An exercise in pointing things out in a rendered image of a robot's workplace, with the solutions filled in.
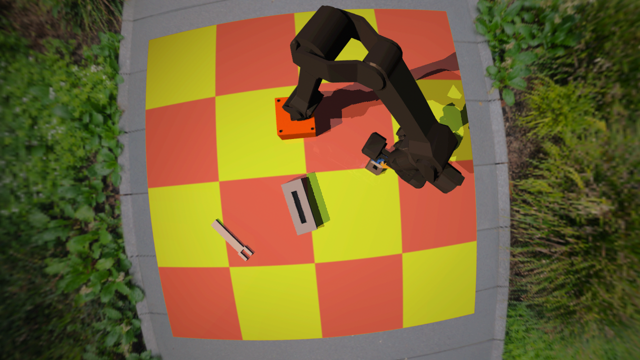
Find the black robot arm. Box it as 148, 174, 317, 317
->
282, 5, 465, 194

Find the tan two-pronged fork-shaped bar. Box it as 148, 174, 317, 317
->
211, 220, 253, 261

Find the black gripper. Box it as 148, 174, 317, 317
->
361, 132, 427, 189

